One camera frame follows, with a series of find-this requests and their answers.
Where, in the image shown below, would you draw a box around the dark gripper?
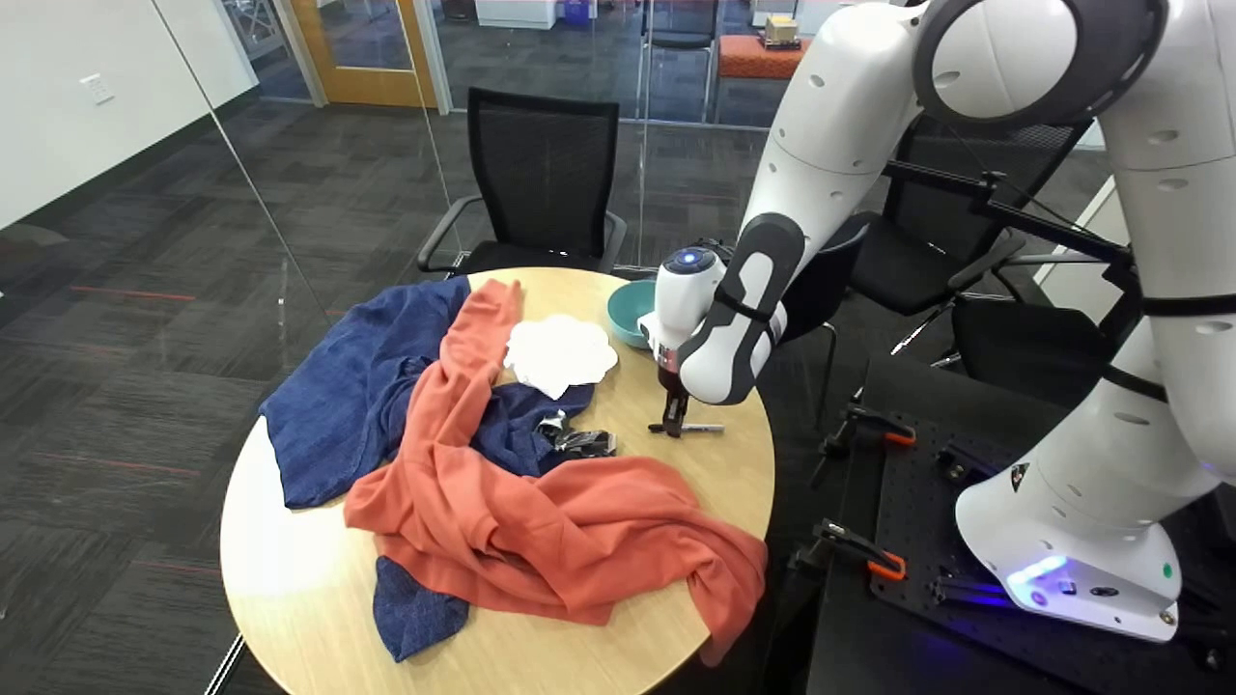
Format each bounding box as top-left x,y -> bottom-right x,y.
654,342 -> 697,437

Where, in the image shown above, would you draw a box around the teal bowl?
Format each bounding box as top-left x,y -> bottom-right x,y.
602,275 -> 666,356

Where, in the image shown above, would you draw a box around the small black grey object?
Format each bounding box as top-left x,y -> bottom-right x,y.
532,405 -> 623,464

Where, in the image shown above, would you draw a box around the white cloth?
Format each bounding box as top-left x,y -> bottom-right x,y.
500,310 -> 627,405

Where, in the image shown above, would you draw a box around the orange cloth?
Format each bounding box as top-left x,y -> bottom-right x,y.
341,276 -> 773,670

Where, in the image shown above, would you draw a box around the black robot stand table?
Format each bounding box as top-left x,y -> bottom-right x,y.
770,294 -> 1236,695

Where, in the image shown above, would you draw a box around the black office chair with armrest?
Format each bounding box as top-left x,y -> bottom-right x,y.
784,106 -> 1100,378

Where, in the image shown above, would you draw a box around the black mounting plate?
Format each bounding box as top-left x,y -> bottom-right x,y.
868,382 -> 1236,695

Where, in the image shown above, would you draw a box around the navy blue cloth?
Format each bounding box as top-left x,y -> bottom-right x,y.
260,270 -> 602,668

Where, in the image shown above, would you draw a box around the orange upholstered bench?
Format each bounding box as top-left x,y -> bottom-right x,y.
715,25 -> 810,90

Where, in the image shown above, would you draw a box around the white box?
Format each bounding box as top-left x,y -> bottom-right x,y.
470,0 -> 563,33

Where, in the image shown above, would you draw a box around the orange-handled black bar clamp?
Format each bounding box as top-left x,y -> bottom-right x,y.
789,514 -> 912,592
806,401 -> 923,475

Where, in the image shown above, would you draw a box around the wooden door frame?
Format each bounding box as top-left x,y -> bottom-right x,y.
281,0 -> 456,115

